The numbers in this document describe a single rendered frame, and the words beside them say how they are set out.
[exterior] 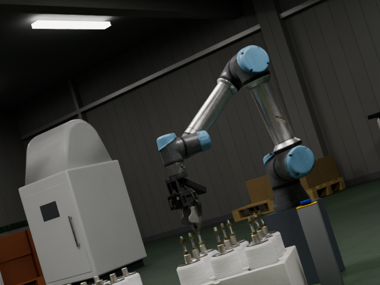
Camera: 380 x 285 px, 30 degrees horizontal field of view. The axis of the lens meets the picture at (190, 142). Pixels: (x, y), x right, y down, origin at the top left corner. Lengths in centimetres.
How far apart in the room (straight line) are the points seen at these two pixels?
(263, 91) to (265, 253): 71
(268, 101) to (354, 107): 658
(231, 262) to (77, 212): 385
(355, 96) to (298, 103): 74
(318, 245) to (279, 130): 50
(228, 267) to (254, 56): 84
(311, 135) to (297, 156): 670
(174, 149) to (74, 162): 372
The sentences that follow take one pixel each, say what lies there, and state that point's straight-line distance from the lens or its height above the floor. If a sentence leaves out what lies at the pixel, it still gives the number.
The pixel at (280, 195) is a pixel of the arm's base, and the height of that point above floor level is 36.
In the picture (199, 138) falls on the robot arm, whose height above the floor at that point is 65.
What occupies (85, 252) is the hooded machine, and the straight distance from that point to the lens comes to 609.
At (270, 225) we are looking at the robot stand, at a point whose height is 26.
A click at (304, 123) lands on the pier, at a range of 941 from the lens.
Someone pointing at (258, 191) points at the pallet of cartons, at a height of 27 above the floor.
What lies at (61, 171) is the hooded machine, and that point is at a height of 100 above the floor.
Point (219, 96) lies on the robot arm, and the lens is 279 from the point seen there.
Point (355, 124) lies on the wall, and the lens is 927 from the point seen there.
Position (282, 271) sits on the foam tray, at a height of 15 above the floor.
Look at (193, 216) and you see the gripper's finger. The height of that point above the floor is 39.
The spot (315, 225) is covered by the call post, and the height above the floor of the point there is 24.
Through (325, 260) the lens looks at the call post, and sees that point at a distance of 247.
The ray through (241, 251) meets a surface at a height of 23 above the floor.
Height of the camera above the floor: 45
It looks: 4 degrees up
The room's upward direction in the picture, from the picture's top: 17 degrees counter-clockwise
